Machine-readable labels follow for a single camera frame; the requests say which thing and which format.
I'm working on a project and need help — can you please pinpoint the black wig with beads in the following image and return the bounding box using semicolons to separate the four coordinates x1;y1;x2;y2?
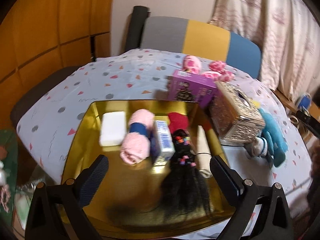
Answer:
161;129;212;218

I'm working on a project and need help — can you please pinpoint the cream sock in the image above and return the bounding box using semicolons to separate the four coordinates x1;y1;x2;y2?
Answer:
196;126;212;179

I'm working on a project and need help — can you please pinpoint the white sponge block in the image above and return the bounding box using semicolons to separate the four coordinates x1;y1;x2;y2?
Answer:
99;111;127;147

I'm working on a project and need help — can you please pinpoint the small blue white packet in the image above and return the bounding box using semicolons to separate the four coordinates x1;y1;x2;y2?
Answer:
150;120;175;166

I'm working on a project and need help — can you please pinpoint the red fuzzy sock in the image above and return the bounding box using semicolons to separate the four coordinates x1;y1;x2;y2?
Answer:
168;112;189;134

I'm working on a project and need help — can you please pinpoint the wooden side table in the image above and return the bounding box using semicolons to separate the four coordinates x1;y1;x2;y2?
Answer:
273;90;319;142

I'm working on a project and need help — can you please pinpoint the blue plush toy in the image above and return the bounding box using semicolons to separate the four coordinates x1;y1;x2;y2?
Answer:
258;108;289;167

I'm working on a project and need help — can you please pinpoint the white teal striped sock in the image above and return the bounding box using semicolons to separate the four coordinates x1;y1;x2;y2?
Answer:
245;137;268;158

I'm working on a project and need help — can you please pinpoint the gold metal tray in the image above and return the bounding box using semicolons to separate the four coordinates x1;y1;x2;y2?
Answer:
62;100;235;239

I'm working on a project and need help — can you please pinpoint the ornate silver tissue box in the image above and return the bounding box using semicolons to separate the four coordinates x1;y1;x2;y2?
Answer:
210;81;265;144

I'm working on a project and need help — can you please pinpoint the patterned white tablecloth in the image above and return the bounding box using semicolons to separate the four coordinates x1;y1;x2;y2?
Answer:
17;49;311;209

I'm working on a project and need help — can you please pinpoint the pink patterned curtain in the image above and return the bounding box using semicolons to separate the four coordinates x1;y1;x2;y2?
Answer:
210;0;319;101

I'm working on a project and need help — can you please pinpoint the pink spotted plush toy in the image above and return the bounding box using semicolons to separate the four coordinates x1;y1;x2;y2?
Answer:
182;55;235;82

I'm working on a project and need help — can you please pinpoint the purple cardboard box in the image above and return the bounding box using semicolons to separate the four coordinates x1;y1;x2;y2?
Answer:
168;70;217;108

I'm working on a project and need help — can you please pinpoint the grey yellow blue chair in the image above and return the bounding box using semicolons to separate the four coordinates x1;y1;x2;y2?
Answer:
140;16;261;79

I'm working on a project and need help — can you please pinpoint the orange wooden cabinet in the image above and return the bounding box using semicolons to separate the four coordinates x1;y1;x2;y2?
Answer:
1;0;112;128

